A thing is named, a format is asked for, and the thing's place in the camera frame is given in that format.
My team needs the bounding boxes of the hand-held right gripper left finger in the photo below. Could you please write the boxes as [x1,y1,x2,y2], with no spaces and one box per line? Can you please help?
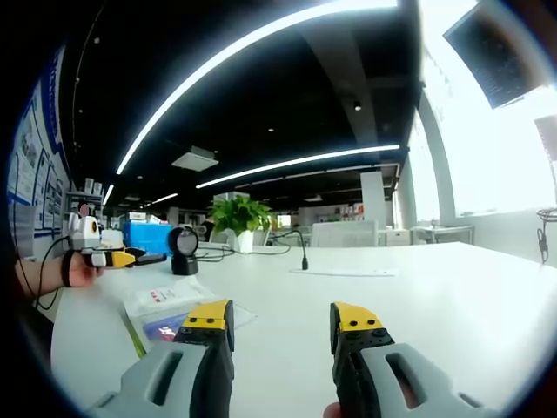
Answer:
[85,299,237,418]

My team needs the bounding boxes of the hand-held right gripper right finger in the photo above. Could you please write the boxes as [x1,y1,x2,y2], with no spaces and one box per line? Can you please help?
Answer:
[328,300,485,418]

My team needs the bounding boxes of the clear sheet goods blue print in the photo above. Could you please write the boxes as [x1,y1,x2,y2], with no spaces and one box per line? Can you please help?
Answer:
[124,299,258,359]

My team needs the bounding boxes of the black barcode scanner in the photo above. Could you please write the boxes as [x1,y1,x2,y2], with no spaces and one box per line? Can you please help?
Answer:
[167,224,202,276]

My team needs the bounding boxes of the clear sheet goods red label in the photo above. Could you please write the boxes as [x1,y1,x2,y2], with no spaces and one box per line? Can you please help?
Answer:
[123,276,218,315]

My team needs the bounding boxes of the white paper sheet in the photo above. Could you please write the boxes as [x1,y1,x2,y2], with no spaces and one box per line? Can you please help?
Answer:
[288,266,399,278]

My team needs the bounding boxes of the person's left hand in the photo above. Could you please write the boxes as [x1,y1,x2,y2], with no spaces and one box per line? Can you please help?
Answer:
[69,251,106,289]

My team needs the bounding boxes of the blue plastic box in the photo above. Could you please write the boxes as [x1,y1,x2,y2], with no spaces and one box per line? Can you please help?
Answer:
[122,220,174,259]

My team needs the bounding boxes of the flat black device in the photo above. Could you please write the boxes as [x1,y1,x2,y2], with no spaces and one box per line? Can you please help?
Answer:
[134,252,169,266]

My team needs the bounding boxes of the grey storage shelf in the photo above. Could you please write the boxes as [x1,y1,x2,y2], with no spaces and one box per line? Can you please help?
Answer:
[64,177,106,219]

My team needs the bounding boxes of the white table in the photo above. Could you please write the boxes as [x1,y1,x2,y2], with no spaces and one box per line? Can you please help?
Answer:
[50,240,557,418]

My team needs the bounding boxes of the ceiling air unit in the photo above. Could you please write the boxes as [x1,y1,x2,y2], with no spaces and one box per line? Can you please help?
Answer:
[170,145,220,171]

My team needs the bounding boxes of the green potted plant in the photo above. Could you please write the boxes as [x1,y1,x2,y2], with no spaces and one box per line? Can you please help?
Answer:
[207,193,276,255]

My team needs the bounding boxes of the short ceiling light strip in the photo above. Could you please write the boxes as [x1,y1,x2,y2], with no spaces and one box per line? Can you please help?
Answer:
[195,144,401,190]

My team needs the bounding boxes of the long ceiling light strip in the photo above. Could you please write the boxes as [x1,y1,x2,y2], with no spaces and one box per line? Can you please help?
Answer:
[114,0,400,176]

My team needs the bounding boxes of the large hanging dark monitor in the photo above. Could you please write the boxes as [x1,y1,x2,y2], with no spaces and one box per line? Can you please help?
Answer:
[442,0,550,111]

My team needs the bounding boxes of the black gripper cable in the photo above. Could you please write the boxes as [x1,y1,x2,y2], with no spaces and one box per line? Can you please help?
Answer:
[17,236,73,311]

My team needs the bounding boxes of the black wrist strap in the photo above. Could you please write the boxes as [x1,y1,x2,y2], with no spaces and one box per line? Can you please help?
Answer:
[61,250,76,288]

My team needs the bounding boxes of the blue white wall poster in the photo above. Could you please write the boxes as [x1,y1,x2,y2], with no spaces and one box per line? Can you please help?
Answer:
[5,45,73,241]

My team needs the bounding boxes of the black gooseneck cable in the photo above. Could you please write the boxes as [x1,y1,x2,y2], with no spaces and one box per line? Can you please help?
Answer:
[268,229,312,271]

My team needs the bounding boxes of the black wire stand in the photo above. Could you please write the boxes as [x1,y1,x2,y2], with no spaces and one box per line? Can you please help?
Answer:
[535,208,557,267]

